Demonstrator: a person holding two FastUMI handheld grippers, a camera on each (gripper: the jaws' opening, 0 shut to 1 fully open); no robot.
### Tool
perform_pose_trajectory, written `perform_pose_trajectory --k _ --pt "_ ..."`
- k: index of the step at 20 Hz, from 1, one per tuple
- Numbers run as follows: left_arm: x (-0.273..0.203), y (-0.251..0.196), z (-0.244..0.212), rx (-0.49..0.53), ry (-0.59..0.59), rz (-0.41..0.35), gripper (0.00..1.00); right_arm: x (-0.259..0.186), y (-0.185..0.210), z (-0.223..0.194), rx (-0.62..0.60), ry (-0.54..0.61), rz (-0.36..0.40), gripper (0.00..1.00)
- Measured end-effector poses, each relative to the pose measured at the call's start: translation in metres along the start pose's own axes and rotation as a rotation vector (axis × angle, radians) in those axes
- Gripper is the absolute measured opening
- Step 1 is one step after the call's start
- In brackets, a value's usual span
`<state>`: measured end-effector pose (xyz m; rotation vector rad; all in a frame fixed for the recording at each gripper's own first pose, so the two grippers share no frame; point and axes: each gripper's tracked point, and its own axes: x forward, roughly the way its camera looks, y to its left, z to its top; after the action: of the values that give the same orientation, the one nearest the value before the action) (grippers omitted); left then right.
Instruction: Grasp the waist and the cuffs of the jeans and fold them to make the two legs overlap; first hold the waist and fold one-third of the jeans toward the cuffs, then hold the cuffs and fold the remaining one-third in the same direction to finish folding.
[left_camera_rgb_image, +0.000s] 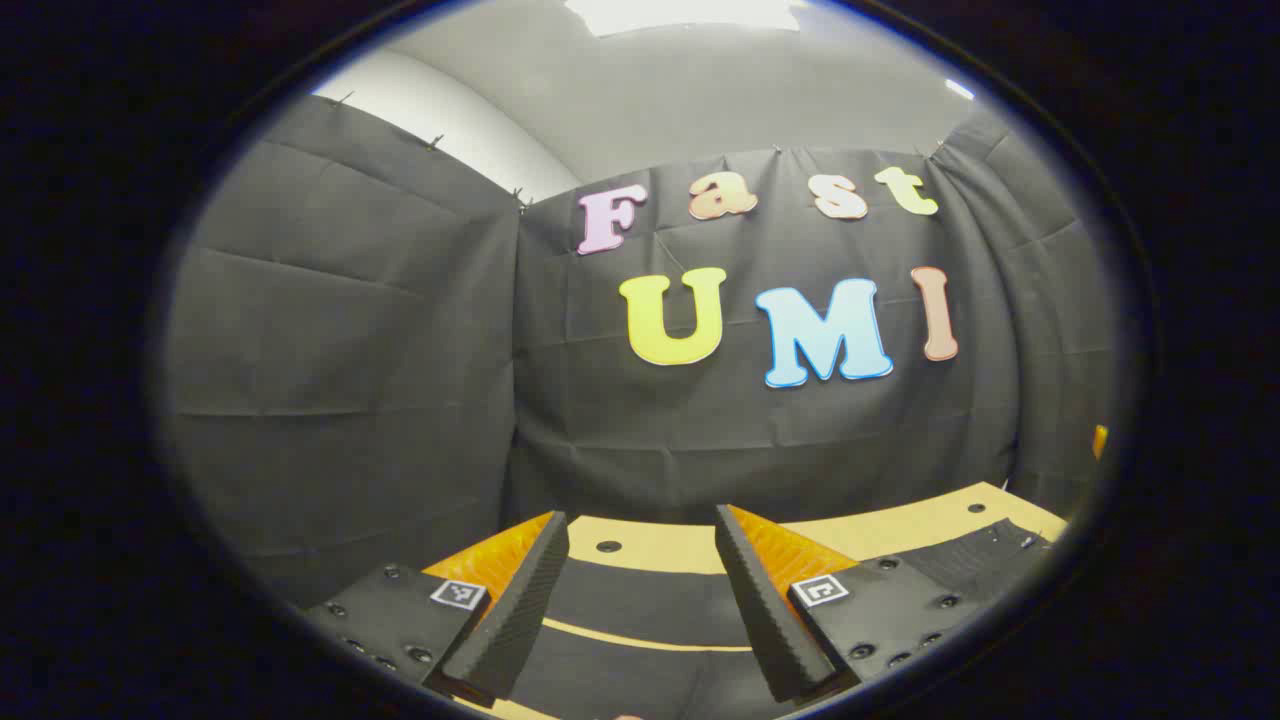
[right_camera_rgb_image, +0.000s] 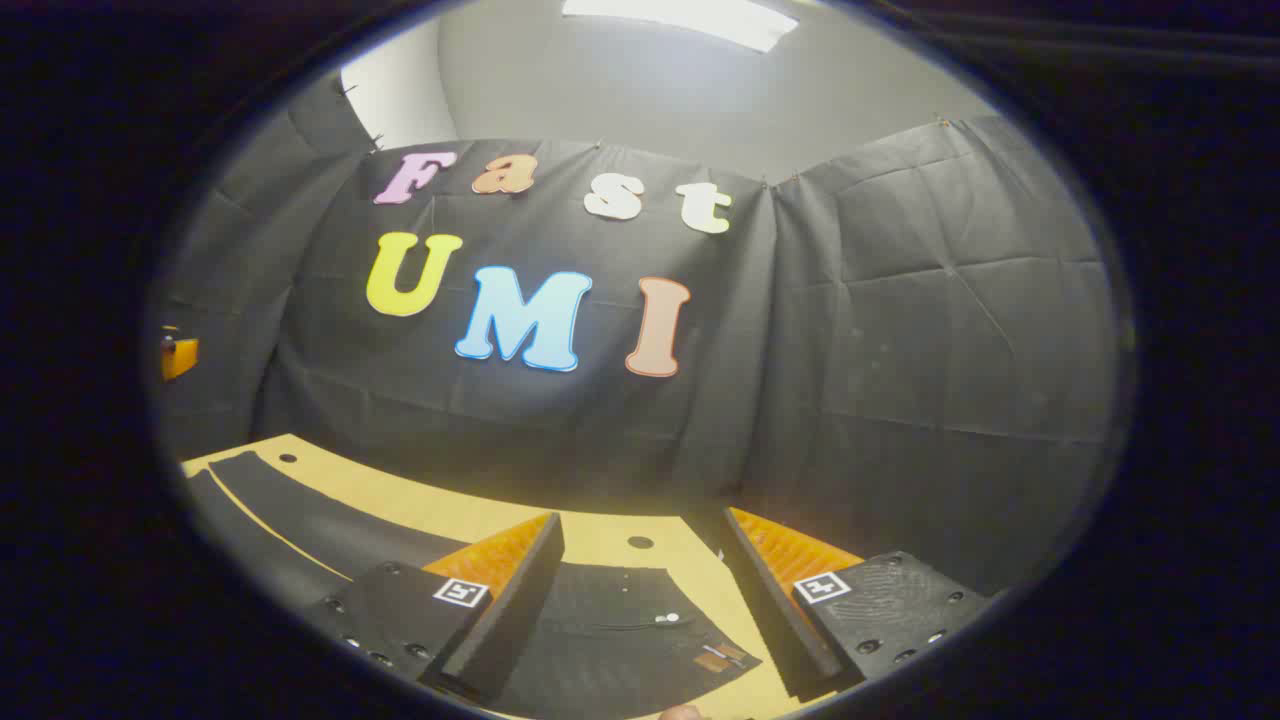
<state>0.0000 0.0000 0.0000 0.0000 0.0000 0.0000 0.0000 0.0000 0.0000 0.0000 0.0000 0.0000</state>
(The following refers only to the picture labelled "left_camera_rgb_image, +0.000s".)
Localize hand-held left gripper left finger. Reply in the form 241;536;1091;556
305;510;571;709

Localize black jeans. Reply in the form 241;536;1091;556
500;515;1053;720

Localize black backdrop cloth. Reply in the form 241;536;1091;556
160;95;1121;606

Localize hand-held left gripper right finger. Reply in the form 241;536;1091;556
713;503;986;704

